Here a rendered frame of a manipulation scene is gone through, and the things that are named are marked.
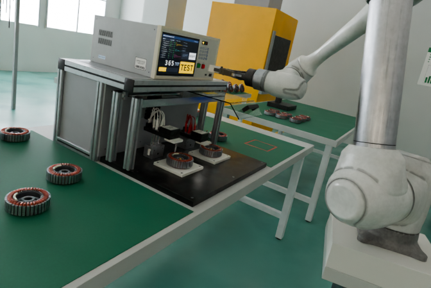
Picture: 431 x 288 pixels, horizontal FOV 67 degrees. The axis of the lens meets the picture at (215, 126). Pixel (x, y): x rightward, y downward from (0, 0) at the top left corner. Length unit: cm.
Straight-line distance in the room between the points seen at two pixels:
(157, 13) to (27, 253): 482
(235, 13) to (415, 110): 342
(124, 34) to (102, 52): 15
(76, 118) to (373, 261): 118
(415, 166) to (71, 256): 91
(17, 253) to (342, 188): 77
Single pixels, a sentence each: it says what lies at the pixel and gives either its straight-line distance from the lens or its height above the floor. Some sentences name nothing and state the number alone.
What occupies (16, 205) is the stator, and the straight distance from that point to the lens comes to 103.
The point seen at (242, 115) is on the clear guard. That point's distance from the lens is 141.
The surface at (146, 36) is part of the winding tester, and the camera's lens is 135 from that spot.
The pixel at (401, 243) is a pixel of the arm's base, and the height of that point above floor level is 85.
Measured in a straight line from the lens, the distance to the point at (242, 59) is 509.
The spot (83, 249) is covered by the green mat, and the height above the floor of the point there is 75.
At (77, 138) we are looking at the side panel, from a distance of 149.
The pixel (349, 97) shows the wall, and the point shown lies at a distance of 647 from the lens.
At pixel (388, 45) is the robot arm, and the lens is 91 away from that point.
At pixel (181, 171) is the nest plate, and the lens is 131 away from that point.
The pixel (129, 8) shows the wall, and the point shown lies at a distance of 932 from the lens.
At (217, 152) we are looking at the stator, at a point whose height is 81.
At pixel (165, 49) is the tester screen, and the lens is 134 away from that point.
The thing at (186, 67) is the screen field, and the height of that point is 117.
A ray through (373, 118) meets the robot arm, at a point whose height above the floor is 118.
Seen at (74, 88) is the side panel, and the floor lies 101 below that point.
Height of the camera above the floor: 128
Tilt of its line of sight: 14 degrees down
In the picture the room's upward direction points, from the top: 11 degrees clockwise
